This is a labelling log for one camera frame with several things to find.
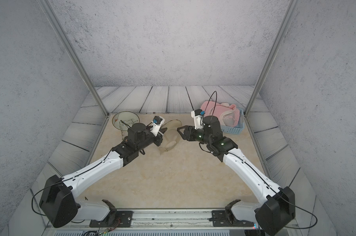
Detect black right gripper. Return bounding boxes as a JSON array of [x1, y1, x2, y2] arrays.
[[176, 126, 213, 147]]

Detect beige baseball cap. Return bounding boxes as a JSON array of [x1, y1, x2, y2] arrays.
[[158, 120, 182, 154]]

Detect pink baseball cap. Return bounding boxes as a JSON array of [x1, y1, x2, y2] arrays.
[[217, 103, 240, 127], [200, 101, 224, 118]]

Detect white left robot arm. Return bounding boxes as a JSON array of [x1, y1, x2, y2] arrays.
[[39, 123, 167, 228]]

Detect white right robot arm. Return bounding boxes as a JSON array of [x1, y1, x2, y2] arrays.
[[177, 116, 295, 236]]

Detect pale green ceramic plate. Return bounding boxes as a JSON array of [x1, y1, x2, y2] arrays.
[[112, 111, 140, 130]]

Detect light blue plastic basket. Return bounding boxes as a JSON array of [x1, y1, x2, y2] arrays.
[[221, 109, 245, 135]]

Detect metal wire plate rack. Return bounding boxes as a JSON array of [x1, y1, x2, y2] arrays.
[[119, 119, 140, 138]]

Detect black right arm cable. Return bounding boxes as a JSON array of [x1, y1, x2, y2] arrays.
[[204, 90, 218, 119]]

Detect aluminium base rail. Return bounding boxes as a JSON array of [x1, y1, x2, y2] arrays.
[[42, 208, 302, 236]]

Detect left aluminium frame post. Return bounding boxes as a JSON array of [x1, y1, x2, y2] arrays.
[[38, 0, 110, 118]]

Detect aluminium frame post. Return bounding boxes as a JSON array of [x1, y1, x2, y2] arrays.
[[244, 0, 300, 117], [38, 0, 110, 118]]

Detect right aluminium frame post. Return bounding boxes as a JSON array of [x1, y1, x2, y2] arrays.
[[244, 0, 300, 117]]

